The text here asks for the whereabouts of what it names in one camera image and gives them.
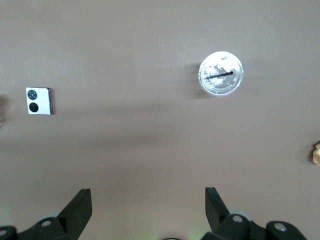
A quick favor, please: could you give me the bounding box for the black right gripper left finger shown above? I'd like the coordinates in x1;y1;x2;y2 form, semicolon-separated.
0;188;93;240

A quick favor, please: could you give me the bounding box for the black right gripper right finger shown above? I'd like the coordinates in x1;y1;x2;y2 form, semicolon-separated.
202;186;310;240

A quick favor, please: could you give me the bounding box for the lavender flip phone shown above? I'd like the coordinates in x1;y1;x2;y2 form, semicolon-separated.
25;86;56;116

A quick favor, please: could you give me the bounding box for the brown bear plush toy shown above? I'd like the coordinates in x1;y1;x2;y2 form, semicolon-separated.
311;140;320;165

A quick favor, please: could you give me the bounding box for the clear plastic cup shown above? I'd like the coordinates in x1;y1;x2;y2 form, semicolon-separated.
198;51;244;97

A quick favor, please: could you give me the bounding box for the black drinking straw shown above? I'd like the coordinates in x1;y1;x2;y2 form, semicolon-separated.
206;71;234;80

